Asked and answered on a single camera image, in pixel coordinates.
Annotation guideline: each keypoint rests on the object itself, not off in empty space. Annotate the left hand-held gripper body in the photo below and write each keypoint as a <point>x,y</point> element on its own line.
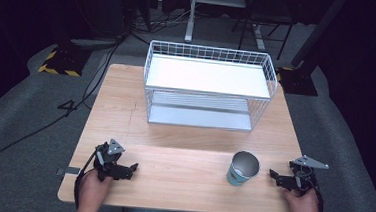
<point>106,158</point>

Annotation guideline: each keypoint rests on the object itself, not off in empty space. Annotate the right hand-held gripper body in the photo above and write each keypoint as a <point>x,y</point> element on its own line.
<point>303,174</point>

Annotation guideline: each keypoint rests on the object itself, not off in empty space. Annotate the blue cup with metal inside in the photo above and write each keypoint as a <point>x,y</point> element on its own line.
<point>242,171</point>

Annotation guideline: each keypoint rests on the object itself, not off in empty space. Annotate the person's right hand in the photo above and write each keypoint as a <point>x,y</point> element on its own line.
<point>302,207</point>

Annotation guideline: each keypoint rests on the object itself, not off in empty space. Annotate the person's left hand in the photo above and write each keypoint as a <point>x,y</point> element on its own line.
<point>92,189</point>

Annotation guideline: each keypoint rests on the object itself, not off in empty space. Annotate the grey tape strip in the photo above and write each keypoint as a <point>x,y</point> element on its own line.
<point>69,171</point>

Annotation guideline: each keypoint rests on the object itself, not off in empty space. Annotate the black stand with hazard base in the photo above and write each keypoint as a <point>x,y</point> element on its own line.
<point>300,81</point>

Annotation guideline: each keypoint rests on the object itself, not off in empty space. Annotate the black base with hazard stripes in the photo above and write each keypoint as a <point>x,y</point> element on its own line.
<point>62,64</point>

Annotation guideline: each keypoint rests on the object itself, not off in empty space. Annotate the grey flat stand base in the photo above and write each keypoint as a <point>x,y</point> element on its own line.
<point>97,42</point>

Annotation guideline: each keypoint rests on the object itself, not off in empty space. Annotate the black metal chair frame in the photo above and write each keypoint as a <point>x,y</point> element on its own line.
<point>266,14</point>

